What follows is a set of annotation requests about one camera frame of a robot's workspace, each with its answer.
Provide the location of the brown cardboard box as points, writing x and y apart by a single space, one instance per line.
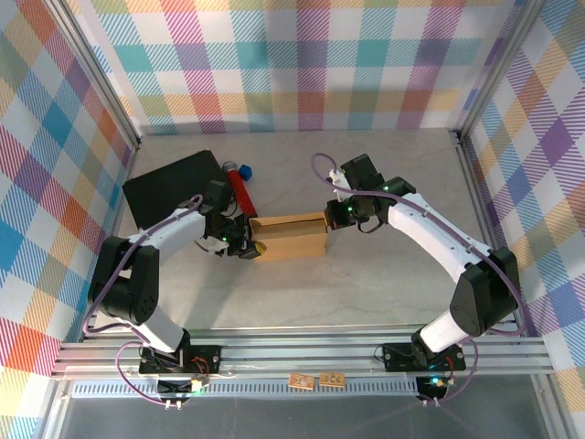
292 244

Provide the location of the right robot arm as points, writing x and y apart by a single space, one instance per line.
425 228

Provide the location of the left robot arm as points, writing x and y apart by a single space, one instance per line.
173 228

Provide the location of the red microphone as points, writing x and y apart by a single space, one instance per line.
241 192

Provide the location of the blue cube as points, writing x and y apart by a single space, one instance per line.
246 171

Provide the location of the black rectangular case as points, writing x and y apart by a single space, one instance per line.
169 187

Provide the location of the aluminium front rail beam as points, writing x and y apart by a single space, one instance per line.
297 350

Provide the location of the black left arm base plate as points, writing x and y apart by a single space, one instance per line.
205 354

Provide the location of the aluminium side rail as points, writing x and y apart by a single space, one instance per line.
486 219

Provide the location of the aluminium frame post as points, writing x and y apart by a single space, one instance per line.
96 73
498 68

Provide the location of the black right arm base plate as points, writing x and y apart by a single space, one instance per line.
397 354

